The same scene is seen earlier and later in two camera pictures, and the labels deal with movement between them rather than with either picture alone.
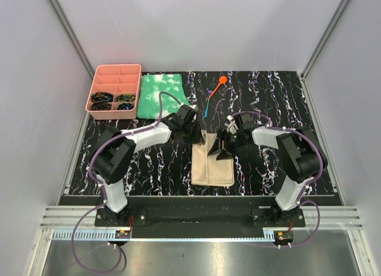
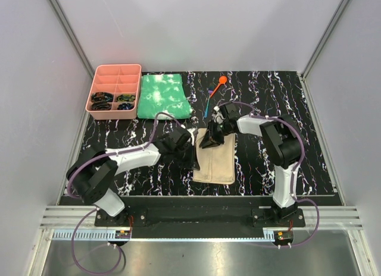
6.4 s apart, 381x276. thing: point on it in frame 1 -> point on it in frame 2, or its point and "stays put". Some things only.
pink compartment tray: [115, 93] stays put
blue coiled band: [125, 106] stays put
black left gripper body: [191, 135] -> [184, 156]
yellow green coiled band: [126, 97] stays put
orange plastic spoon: [222, 80] stays put
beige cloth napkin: [208, 171] stays put
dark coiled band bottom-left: [100, 105] stays put
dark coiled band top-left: [102, 96] stays put
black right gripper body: [231, 141] -> [217, 131]
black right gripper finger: [224, 154] -> [212, 145]
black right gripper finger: [216, 147] -> [206, 140]
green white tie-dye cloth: [151, 86] stays put
